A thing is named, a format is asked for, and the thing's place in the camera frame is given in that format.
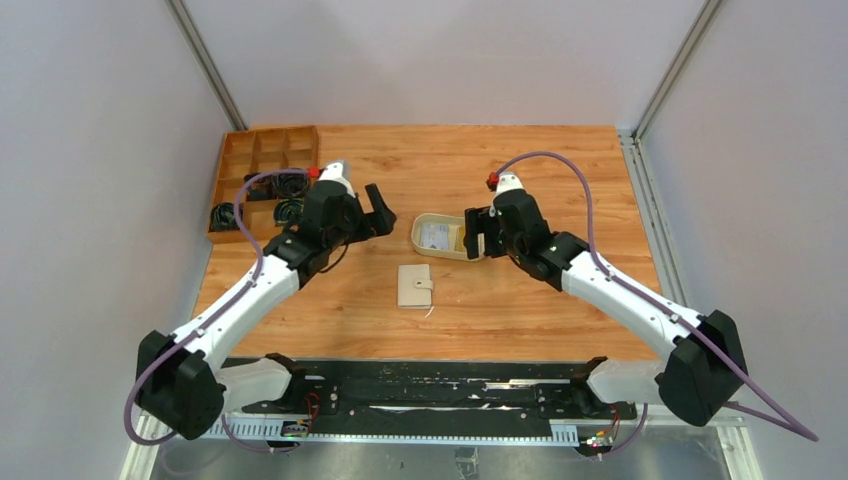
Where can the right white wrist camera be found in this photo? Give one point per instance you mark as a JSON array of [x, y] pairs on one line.
[[499, 183]]

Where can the right aluminium frame post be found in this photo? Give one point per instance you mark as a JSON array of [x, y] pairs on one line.
[[683, 55]]

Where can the rolled dark belt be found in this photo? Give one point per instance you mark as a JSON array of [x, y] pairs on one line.
[[290, 185], [288, 210], [261, 187], [223, 217]]

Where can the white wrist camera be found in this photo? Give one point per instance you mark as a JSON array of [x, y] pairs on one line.
[[499, 183], [338, 171]]

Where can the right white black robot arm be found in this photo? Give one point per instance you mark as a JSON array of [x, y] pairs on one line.
[[703, 354]]

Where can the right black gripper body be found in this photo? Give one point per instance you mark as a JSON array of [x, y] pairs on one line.
[[486, 233]]

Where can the aluminium frame post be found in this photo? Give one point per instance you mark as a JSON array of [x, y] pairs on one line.
[[683, 55], [194, 39]]

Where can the aluminium front rail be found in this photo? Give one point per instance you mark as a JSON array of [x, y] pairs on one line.
[[277, 429]]

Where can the left aluminium frame post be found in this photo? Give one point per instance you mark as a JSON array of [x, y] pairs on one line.
[[194, 39]]

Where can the cards in tray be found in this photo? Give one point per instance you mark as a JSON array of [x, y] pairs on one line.
[[442, 238]]

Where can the beige oval plastic tray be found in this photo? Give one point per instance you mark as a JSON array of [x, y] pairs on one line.
[[432, 217]]

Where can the wooden compartment organizer box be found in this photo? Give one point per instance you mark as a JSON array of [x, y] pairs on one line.
[[268, 151]]

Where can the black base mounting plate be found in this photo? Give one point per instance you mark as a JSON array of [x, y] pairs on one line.
[[464, 401]]

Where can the beige leather card holder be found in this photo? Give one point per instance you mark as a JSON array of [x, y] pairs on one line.
[[414, 287]]

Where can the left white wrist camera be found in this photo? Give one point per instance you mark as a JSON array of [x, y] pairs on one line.
[[338, 171]]

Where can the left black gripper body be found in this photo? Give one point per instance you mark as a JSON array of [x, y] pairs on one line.
[[369, 218]]

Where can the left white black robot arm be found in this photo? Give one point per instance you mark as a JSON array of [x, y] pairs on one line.
[[180, 377]]

